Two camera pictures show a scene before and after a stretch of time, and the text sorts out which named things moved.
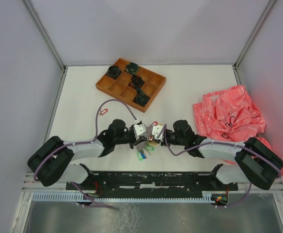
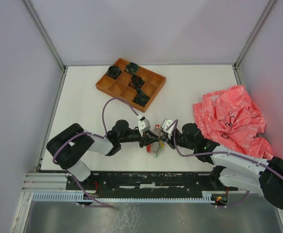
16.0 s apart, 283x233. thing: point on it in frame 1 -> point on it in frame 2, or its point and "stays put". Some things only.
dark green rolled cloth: x=132 y=68 stays put
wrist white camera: x=155 y=131 -> x=168 y=126
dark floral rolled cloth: x=113 y=72 stays put
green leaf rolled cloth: x=141 y=98 stays put
